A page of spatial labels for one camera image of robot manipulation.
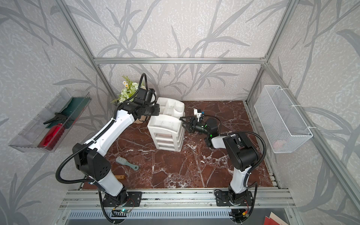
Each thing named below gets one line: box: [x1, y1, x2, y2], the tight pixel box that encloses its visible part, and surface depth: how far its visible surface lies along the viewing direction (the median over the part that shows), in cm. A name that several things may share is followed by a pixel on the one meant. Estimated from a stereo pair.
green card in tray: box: [45, 97, 92, 129], surface depth 71 cm
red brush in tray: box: [37, 123, 66, 151], surface depth 59 cm
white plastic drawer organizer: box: [147, 97, 186, 152], surface depth 83 cm
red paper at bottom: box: [263, 215, 280, 225], surface depth 69 cm
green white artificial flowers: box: [110, 75, 146, 105], surface depth 86 cm
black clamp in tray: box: [43, 112, 68, 125], surface depth 67 cm
